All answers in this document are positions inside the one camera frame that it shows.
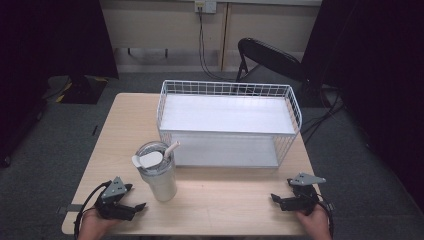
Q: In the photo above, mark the black curtain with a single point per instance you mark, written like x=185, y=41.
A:
x=40, y=50
x=376, y=73

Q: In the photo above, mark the black folding chair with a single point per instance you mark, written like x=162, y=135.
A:
x=270, y=56

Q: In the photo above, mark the person's left hand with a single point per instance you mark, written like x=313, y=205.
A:
x=91, y=226

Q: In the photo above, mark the dark stand base yellow tape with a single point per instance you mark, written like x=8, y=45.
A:
x=78, y=89

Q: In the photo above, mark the wooden wall strip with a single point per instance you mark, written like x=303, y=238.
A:
x=224, y=36

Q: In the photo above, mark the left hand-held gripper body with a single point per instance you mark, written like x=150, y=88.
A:
x=115, y=203

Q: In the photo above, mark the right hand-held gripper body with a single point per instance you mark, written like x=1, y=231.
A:
x=305, y=198

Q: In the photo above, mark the white tumbler cup with straw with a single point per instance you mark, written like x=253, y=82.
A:
x=161, y=185

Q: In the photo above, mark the person's right hand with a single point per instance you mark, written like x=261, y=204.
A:
x=318, y=226

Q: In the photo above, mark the white wall socket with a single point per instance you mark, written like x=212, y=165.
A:
x=205, y=6

